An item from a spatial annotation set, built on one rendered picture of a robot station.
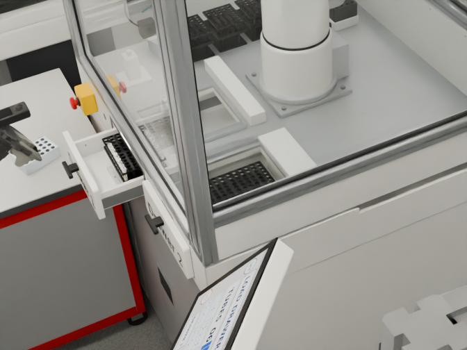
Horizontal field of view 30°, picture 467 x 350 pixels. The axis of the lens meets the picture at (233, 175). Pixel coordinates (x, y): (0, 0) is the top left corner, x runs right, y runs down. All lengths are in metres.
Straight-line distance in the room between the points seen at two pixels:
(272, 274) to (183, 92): 0.40
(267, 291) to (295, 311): 0.67
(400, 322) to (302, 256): 1.68
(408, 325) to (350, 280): 1.85
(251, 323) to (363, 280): 0.82
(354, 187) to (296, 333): 0.49
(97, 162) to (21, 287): 0.52
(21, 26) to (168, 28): 1.52
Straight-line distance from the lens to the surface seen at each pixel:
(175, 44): 1.65
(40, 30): 3.13
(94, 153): 2.58
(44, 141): 2.74
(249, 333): 1.61
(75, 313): 3.00
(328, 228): 2.17
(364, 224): 2.23
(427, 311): 0.52
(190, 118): 1.77
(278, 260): 1.72
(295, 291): 2.27
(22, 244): 2.72
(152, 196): 2.27
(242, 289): 1.72
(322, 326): 2.44
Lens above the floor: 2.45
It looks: 42 degrees down
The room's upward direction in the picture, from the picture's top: 6 degrees counter-clockwise
